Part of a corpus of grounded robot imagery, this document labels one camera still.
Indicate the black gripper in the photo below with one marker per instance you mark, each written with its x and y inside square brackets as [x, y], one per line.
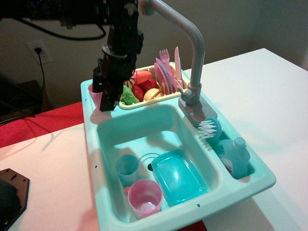
[108, 77]

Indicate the small pink cup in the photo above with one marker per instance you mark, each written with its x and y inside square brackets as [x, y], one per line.
[96, 96]

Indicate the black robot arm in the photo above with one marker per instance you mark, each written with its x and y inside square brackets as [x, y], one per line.
[123, 45]

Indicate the blue cup in sink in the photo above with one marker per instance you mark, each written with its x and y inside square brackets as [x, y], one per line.
[127, 169]

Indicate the mint green toy sink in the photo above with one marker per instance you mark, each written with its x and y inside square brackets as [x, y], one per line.
[147, 132]

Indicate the pink mug in sink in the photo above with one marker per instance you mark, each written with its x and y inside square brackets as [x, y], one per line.
[145, 197]

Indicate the green toy vegetable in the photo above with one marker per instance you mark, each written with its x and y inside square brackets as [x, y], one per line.
[128, 97]

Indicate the purple striped toy onion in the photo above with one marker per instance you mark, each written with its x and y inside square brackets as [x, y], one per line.
[130, 83]

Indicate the red toy apple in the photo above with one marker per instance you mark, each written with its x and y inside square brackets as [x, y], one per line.
[140, 89]

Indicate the orange red toy carrot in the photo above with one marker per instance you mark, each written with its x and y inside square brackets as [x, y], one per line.
[141, 76]

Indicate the yellow toy fruit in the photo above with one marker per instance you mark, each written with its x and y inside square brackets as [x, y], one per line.
[152, 93]

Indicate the pink toy plates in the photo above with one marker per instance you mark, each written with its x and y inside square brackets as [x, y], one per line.
[164, 79]

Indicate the pink toy fork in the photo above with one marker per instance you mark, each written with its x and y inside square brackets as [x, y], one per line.
[164, 56]

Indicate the cream dish rack basket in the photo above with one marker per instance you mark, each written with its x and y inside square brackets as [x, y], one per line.
[122, 105]

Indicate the pink toy knife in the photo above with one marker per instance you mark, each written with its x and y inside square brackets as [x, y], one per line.
[177, 64]

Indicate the grey toy faucet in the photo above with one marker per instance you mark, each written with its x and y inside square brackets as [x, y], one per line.
[194, 107]

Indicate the red cloth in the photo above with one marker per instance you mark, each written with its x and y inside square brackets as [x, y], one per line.
[44, 123]

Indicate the teal dish brush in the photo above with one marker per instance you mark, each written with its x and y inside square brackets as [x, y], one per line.
[210, 129]

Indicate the teal rectangular tray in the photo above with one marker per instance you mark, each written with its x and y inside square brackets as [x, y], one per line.
[178, 177]

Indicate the blue toy soap bottle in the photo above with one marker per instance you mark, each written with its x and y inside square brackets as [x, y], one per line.
[235, 156]

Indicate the white wall outlet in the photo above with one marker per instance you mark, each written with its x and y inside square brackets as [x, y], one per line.
[39, 51]

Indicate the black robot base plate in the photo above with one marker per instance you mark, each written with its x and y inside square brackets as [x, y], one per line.
[14, 190]

